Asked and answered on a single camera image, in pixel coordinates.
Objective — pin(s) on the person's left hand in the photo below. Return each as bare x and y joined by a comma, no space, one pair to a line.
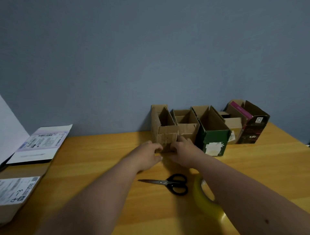
145,155

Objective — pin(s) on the person's right hand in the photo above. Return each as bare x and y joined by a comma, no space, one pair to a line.
186,152

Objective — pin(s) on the brown carton with label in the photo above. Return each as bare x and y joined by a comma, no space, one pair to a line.
186,123

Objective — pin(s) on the plain brown carton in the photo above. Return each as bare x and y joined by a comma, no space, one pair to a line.
164,133

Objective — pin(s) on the green box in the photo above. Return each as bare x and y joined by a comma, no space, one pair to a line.
213,130

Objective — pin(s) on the black scissors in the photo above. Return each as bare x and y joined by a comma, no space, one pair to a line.
169,182

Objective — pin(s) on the small brown cardboard box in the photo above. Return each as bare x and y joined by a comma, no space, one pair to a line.
233,126

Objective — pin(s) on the yellow tape roll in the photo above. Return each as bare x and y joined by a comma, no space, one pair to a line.
205,203

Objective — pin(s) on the pink and black carton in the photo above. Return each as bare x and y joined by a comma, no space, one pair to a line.
254,126

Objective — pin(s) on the black box white label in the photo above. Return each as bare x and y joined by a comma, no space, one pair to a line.
41,142

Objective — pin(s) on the person's left forearm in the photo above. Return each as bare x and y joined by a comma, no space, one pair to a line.
84,203

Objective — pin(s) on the person's right forearm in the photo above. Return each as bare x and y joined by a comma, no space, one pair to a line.
252,198

